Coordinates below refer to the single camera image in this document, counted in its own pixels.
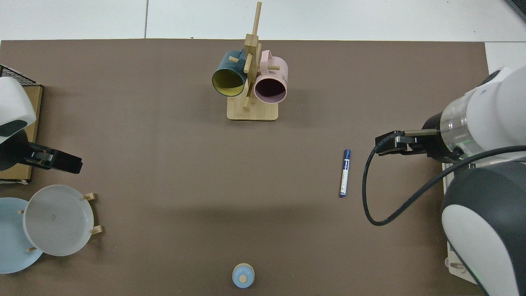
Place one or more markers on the small blue round thing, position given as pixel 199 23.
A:
pixel 238 277

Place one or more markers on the brown table cloth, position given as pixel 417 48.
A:
pixel 164 164

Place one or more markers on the blue and white marker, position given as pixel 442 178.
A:
pixel 345 172

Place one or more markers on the wooden plate rack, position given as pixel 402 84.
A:
pixel 89 196

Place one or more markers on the dark grey device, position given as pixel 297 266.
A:
pixel 520 6

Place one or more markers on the pale toaster oven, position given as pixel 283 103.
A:
pixel 454 269

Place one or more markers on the pink cup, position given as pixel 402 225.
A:
pixel 276 68

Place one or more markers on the grey plate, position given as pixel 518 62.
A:
pixel 57 222

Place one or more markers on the light blue plate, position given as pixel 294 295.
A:
pixel 10 242

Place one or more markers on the wooden cup stand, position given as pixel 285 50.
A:
pixel 252 113

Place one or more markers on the teal cup with yellow inside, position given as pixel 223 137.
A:
pixel 226 61

